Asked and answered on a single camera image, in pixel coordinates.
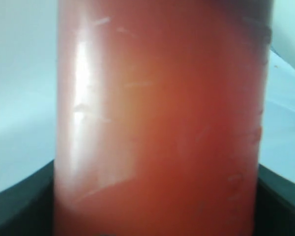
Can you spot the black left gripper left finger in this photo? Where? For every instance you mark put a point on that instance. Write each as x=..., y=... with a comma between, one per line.
x=27, y=208

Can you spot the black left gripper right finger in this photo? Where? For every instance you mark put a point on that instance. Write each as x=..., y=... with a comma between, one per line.
x=275, y=205

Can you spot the red sauce squeeze bottle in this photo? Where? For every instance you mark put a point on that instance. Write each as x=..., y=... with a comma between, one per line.
x=160, y=104

